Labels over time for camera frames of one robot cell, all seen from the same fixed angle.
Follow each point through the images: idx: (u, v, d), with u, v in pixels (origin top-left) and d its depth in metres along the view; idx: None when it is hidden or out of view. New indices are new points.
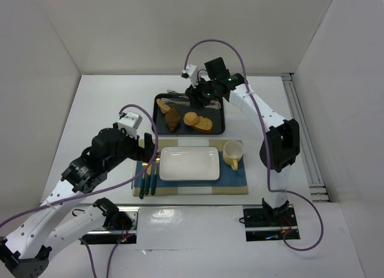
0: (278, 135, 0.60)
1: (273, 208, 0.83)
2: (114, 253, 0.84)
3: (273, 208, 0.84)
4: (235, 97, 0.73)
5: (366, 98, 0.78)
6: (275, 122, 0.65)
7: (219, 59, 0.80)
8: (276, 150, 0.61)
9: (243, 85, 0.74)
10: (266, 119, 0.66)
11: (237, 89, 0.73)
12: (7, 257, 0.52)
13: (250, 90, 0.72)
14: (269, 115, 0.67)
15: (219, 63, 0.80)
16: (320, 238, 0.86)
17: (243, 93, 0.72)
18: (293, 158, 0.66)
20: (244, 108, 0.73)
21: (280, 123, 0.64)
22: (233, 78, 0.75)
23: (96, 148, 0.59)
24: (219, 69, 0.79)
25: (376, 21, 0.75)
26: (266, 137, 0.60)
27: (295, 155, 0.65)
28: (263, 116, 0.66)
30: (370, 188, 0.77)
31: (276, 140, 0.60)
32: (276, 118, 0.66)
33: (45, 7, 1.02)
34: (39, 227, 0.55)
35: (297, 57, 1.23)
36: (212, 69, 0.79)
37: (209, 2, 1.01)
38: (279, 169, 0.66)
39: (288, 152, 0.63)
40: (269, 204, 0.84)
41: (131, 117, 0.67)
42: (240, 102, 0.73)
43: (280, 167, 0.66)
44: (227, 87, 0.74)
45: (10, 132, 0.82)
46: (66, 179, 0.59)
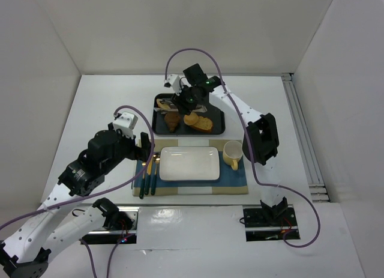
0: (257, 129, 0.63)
1: (272, 207, 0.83)
2: (114, 253, 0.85)
3: (272, 208, 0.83)
4: (214, 98, 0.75)
5: (366, 98, 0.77)
6: (252, 118, 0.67)
7: (196, 65, 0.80)
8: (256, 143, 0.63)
9: (221, 86, 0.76)
10: (245, 116, 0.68)
11: (215, 90, 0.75)
12: (6, 261, 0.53)
13: (227, 90, 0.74)
14: (247, 112, 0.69)
15: (196, 68, 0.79)
16: (318, 233, 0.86)
17: (221, 93, 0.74)
18: (275, 149, 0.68)
20: (224, 109, 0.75)
21: (257, 118, 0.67)
22: (211, 81, 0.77)
23: (93, 151, 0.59)
24: (197, 74, 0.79)
25: (378, 21, 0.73)
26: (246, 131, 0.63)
27: (276, 146, 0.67)
28: (242, 113, 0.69)
30: (370, 189, 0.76)
31: (255, 134, 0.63)
32: (253, 114, 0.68)
33: (45, 7, 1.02)
34: (36, 230, 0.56)
35: (297, 57, 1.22)
36: (191, 75, 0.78)
37: (209, 0, 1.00)
38: (263, 163, 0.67)
39: (269, 145, 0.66)
40: (266, 203, 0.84)
41: (127, 117, 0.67)
42: (220, 103, 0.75)
43: (264, 160, 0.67)
44: (206, 90, 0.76)
45: (10, 134, 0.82)
46: (63, 183, 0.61)
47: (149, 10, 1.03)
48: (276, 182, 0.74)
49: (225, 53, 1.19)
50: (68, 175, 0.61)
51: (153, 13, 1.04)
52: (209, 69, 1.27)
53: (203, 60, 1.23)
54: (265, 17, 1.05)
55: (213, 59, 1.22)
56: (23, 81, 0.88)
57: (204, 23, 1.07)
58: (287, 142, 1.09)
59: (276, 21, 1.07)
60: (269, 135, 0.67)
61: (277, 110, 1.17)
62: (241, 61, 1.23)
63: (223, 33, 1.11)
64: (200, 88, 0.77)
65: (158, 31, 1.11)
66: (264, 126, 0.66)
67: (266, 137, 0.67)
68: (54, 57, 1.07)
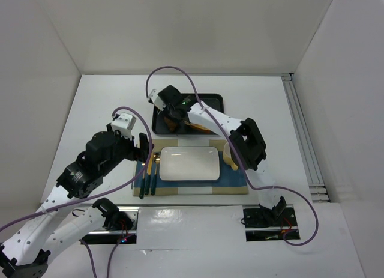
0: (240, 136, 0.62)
1: (272, 208, 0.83)
2: (114, 253, 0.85)
3: (272, 211, 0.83)
4: (192, 116, 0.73)
5: (366, 99, 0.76)
6: (233, 126, 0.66)
7: (170, 87, 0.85)
8: (243, 150, 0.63)
9: (197, 104, 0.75)
10: (225, 126, 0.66)
11: (192, 108, 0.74)
12: (5, 263, 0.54)
13: (203, 105, 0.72)
14: (227, 122, 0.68)
15: (170, 90, 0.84)
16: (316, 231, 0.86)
17: (198, 110, 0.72)
18: (263, 152, 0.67)
20: (204, 125, 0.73)
21: (238, 125, 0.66)
22: (187, 101, 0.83)
23: (91, 152, 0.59)
24: (173, 96, 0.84)
25: (378, 22, 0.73)
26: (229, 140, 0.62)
27: (264, 149, 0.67)
28: (222, 124, 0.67)
30: (370, 190, 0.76)
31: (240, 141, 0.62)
32: (233, 122, 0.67)
33: (45, 6, 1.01)
34: (35, 233, 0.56)
35: (297, 57, 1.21)
36: (167, 98, 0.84)
37: (208, 0, 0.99)
38: (255, 167, 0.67)
39: (255, 149, 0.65)
40: (266, 206, 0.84)
41: (125, 119, 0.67)
42: (199, 119, 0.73)
43: (255, 165, 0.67)
44: (185, 111, 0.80)
45: (10, 136, 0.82)
46: (61, 185, 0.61)
47: (148, 10, 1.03)
48: (272, 185, 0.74)
49: (225, 53, 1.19)
50: (66, 176, 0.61)
51: (152, 13, 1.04)
52: (208, 69, 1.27)
53: (203, 60, 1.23)
54: (265, 16, 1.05)
55: (212, 59, 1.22)
56: (23, 83, 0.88)
57: (203, 22, 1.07)
58: (286, 142, 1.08)
59: (276, 20, 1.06)
60: (254, 138, 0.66)
61: (276, 110, 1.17)
62: (240, 60, 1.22)
63: (222, 32, 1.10)
64: (178, 110, 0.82)
65: (158, 31, 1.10)
66: (247, 131, 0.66)
67: (252, 142, 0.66)
68: (54, 57, 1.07)
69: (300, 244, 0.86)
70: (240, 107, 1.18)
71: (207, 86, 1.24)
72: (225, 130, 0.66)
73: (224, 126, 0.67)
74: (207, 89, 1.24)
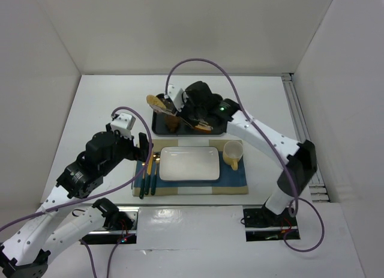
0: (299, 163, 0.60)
1: (278, 213, 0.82)
2: (113, 253, 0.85)
3: (276, 214, 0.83)
4: (234, 128, 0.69)
5: (366, 99, 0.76)
6: (289, 149, 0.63)
7: (204, 86, 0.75)
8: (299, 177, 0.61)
9: (239, 112, 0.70)
10: (279, 148, 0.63)
11: (234, 117, 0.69)
12: (5, 263, 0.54)
13: (249, 117, 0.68)
14: (281, 142, 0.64)
15: (204, 90, 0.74)
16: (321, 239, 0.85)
17: (243, 122, 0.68)
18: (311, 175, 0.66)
20: (248, 138, 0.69)
21: (295, 148, 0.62)
22: (225, 107, 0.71)
23: (91, 153, 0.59)
24: (206, 96, 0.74)
25: (377, 22, 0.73)
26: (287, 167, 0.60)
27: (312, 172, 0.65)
28: (275, 145, 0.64)
30: (369, 190, 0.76)
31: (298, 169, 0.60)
32: (288, 144, 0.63)
33: (44, 7, 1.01)
34: (35, 233, 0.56)
35: (297, 58, 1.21)
36: (200, 99, 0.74)
37: (208, 0, 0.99)
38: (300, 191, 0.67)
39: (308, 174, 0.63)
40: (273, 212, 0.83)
41: (124, 118, 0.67)
42: (243, 132, 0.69)
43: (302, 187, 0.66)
44: (221, 119, 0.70)
45: (10, 136, 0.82)
46: (61, 185, 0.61)
47: (148, 10, 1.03)
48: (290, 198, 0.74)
49: (225, 53, 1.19)
50: (66, 176, 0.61)
51: (152, 13, 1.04)
52: (208, 69, 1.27)
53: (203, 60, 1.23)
54: (265, 17, 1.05)
55: (213, 59, 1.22)
56: (22, 83, 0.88)
57: (204, 22, 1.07)
58: None
59: (276, 21, 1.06)
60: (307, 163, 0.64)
61: (277, 110, 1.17)
62: (240, 60, 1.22)
63: (222, 32, 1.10)
64: (212, 115, 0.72)
65: (158, 32, 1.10)
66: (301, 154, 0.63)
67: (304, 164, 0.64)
68: (54, 57, 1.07)
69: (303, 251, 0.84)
70: None
71: None
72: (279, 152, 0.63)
73: (278, 148, 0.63)
74: None
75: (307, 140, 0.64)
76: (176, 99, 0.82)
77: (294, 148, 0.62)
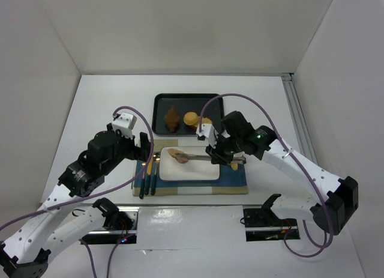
0: (341, 201, 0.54)
1: (281, 218, 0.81)
2: (113, 253, 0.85)
3: (279, 218, 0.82)
4: (271, 157, 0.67)
5: (366, 99, 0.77)
6: (330, 185, 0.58)
7: (237, 113, 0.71)
8: (339, 217, 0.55)
9: (276, 141, 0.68)
10: (319, 182, 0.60)
11: (271, 146, 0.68)
12: (6, 262, 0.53)
13: (287, 147, 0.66)
14: (321, 177, 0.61)
15: (240, 117, 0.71)
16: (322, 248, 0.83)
17: (280, 152, 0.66)
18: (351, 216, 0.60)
20: (284, 169, 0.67)
21: (336, 185, 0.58)
22: (263, 134, 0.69)
23: (93, 152, 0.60)
24: (241, 125, 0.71)
25: (377, 22, 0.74)
26: (326, 204, 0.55)
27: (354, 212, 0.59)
28: (314, 179, 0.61)
30: (369, 189, 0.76)
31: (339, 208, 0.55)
32: (329, 179, 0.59)
33: (45, 6, 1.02)
34: (36, 231, 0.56)
35: (297, 58, 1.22)
36: (235, 128, 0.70)
37: (209, 0, 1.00)
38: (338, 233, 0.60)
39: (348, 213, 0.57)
40: (276, 214, 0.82)
41: (126, 117, 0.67)
42: (279, 163, 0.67)
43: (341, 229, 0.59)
44: (259, 147, 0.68)
45: (11, 134, 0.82)
46: (63, 184, 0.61)
47: (149, 10, 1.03)
48: (305, 218, 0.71)
49: (225, 53, 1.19)
50: (67, 176, 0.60)
51: (152, 13, 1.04)
52: (208, 69, 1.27)
53: (203, 60, 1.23)
54: (265, 17, 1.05)
55: (213, 59, 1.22)
56: (23, 82, 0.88)
57: (204, 22, 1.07)
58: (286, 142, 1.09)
59: (276, 21, 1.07)
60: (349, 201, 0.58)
61: (277, 110, 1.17)
62: (241, 61, 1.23)
63: (223, 33, 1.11)
64: (248, 143, 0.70)
65: (158, 31, 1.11)
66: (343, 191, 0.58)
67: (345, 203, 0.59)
68: (54, 57, 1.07)
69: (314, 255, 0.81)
70: (240, 108, 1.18)
71: (207, 87, 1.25)
72: (318, 188, 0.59)
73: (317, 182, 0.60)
74: (207, 89, 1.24)
75: (351, 178, 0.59)
76: (210, 136, 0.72)
77: (335, 184, 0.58)
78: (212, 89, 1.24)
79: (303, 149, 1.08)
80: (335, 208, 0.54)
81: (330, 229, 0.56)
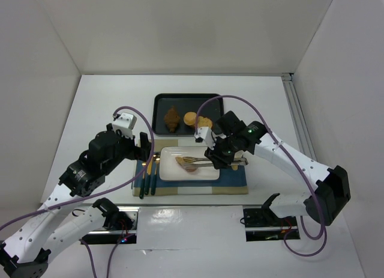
0: (329, 190, 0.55)
1: (281, 217, 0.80)
2: (114, 253, 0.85)
3: (279, 217, 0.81)
4: (262, 150, 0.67)
5: (366, 98, 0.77)
6: (320, 175, 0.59)
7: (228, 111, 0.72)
8: (329, 206, 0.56)
9: (267, 135, 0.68)
10: (308, 172, 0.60)
11: (261, 140, 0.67)
12: (6, 262, 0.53)
13: (278, 140, 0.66)
14: (310, 167, 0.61)
15: (231, 115, 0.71)
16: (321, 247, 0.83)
17: (270, 145, 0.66)
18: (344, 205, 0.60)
20: (275, 162, 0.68)
21: (326, 174, 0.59)
22: (254, 129, 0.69)
23: (93, 152, 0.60)
24: (233, 122, 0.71)
25: (377, 22, 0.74)
26: (315, 193, 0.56)
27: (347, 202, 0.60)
28: (303, 169, 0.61)
30: (369, 188, 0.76)
31: (329, 197, 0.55)
32: (318, 169, 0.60)
33: (45, 6, 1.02)
34: (36, 231, 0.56)
35: (296, 58, 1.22)
36: (226, 125, 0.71)
37: (209, 1, 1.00)
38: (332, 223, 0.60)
39: (340, 202, 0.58)
40: (275, 214, 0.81)
41: (126, 117, 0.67)
42: (270, 155, 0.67)
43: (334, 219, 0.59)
44: (250, 141, 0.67)
45: (11, 134, 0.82)
46: (63, 184, 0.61)
47: (149, 10, 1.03)
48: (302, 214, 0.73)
49: (225, 53, 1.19)
50: (68, 175, 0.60)
51: (153, 14, 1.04)
52: (207, 69, 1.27)
53: (203, 61, 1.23)
54: (265, 17, 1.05)
55: (213, 59, 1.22)
56: (23, 81, 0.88)
57: (204, 22, 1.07)
58: (286, 142, 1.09)
59: (276, 21, 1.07)
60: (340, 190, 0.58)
61: (276, 110, 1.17)
62: (241, 61, 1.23)
63: (222, 33, 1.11)
64: (240, 138, 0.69)
65: (158, 31, 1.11)
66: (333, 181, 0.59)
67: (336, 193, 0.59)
68: (54, 57, 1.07)
69: (312, 254, 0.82)
70: (240, 108, 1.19)
71: (207, 87, 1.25)
72: (308, 178, 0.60)
73: (306, 172, 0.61)
74: (207, 89, 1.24)
75: (339, 167, 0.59)
76: (208, 137, 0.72)
77: (324, 173, 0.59)
78: (212, 89, 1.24)
79: (303, 149, 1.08)
80: (324, 197, 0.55)
81: (322, 218, 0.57)
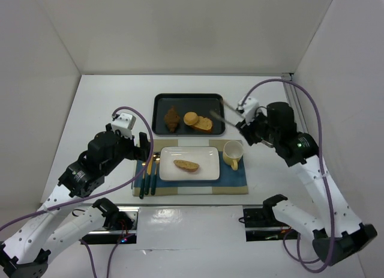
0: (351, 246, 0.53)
1: (277, 218, 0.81)
2: (114, 253, 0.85)
3: (276, 220, 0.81)
4: (303, 172, 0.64)
5: (366, 98, 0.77)
6: (348, 226, 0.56)
7: (288, 108, 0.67)
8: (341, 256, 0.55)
9: (316, 157, 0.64)
10: (338, 218, 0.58)
11: (307, 161, 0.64)
12: (6, 262, 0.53)
13: (324, 169, 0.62)
14: (343, 214, 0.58)
15: (288, 114, 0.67)
16: None
17: (314, 171, 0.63)
18: None
20: (309, 187, 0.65)
21: (356, 228, 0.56)
22: (304, 145, 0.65)
23: (93, 152, 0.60)
24: (287, 122, 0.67)
25: (377, 22, 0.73)
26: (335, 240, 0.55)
27: None
28: (335, 212, 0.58)
30: (369, 189, 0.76)
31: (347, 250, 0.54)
32: (351, 220, 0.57)
33: (45, 6, 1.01)
34: (36, 231, 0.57)
35: (297, 58, 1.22)
36: (277, 121, 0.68)
37: (209, 0, 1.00)
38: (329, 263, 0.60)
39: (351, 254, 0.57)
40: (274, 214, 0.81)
41: (125, 118, 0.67)
42: (308, 180, 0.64)
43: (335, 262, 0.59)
44: (293, 155, 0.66)
45: (11, 134, 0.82)
46: (63, 184, 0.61)
47: (149, 10, 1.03)
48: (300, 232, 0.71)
49: (225, 53, 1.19)
50: (68, 176, 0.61)
51: (152, 13, 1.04)
52: (207, 69, 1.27)
53: (203, 61, 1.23)
54: (265, 17, 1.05)
55: (213, 58, 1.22)
56: (22, 82, 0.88)
57: (204, 22, 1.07)
58: None
59: (276, 21, 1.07)
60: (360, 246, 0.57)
61: None
62: (241, 60, 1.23)
63: (223, 33, 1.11)
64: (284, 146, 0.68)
65: (158, 31, 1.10)
66: None
67: None
68: (54, 57, 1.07)
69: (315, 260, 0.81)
70: None
71: (207, 87, 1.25)
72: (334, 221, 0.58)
73: (336, 216, 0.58)
74: (207, 89, 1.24)
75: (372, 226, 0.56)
76: (249, 112, 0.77)
77: (355, 227, 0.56)
78: (212, 89, 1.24)
79: None
80: (342, 248, 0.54)
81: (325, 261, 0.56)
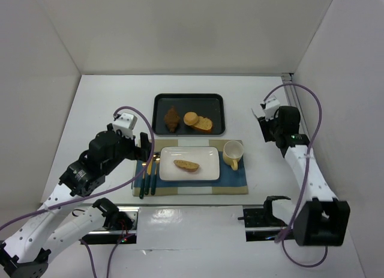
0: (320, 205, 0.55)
1: (275, 216, 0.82)
2: (113, 253, 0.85)
3: (275, 215, 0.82)
4: (291, 154, 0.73)
5: (366, 98, 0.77)
6: (320, 194, 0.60)
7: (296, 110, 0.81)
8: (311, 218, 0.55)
9: (305, 146, 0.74)
10: (312, 189, 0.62)
11: (296, 147, 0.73)
12: (6, 262, 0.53)
13: (310, 154, 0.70)
14: (318, 187, 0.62)
15: (294, 114, 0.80)
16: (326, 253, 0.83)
17: (300, 154, 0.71)
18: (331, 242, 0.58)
20: (296, 170, 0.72)
21: (327, 199, 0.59)
22: (297, 137, 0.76)
23: (94, 152, 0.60)
24: (291, 119, 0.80)
25: (377, 22, 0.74)
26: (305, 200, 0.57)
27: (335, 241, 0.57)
28: (311, 184, 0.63)
30: (368, 188, 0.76)
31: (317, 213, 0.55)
32: (324, 191, 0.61)
33: (45, 6, 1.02)
34: (36, 230, 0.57)
35: (296, 58, 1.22)
36: (283, 116, 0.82)
37: (209, 0, 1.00)
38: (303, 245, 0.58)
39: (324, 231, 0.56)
40: (272, 209, 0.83)
41: (126, 118, 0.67)
42: (294, 162, 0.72)
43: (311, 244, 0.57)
44: (287, 142, 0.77)
45: (11, 134, 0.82)
46: (63, 184, 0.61)
47: (149, 10, 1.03)
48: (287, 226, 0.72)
49: (225, 53, 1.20)
50: (68, 175, 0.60)
51: (153, 13, 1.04)
52: (207, 69, 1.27)
53: (203, 60, 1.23)
54: (265, 17, 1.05)
55: (213, 59, 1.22)
56: (22, 81, 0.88)
57: (204, 22, 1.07)
58: None
59: (276, 21, 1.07)
60: (335, 224, 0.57)
61: None
62: (241, 60, 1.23)
63: (223, 33, 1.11)
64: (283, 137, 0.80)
65: (158, 31, 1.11)
66: (332, 211, 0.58)
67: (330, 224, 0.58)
68: (54, 57, 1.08)
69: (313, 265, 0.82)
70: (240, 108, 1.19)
71: (207, 87, 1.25)
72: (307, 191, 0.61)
73: (311, 187, 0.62)
74: (207, 89, 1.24)
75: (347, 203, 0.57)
76: (269, 109, 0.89)
77: (327, 197, 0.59)
78: (212, 89, 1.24)
79: None
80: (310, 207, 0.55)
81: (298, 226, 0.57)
